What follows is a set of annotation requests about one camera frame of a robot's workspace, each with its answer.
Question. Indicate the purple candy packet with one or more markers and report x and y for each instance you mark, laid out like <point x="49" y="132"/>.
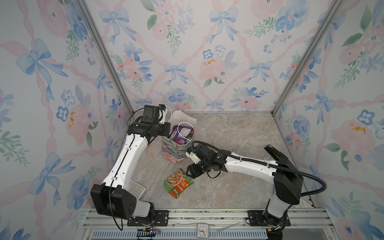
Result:
<point x="181" y="135"/>

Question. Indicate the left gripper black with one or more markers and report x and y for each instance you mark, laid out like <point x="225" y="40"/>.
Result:
<point x="166" y="126"/>

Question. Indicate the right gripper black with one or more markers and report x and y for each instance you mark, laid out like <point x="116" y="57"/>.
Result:
<point x="192" y="171"/>

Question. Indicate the floral paper gift bag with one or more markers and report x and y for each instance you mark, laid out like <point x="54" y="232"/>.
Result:
<point x="175" y="145"/>

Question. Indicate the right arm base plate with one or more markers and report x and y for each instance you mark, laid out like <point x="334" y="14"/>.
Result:
<point x="258" y="218"/>

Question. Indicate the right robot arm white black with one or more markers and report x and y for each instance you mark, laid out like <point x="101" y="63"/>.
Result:
<point x="279" y="171"/>

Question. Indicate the orange green noodle packet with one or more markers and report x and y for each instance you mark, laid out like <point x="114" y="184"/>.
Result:
<point x="177" y="183"/>

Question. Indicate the white calculator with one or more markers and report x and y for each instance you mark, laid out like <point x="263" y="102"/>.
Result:
<point x="136" y="189"/>

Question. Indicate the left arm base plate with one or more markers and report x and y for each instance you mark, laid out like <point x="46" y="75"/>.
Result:
<point x="156" y="218"/>

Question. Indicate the black stapler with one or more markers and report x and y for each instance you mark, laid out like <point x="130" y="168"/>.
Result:
<point x="274" y="153"/>

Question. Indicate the small white clock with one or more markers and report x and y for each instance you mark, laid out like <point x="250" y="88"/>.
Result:
<point x="203" y="231"/>

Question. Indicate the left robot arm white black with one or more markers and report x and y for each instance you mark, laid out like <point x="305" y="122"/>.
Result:
<point x="112" y="197"/>

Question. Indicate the aluminium frame rail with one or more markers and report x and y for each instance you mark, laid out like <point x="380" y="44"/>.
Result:
<point x="224" y="224"/>

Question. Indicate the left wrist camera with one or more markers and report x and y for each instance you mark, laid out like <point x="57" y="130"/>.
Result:
<point x="154" y="114"/>

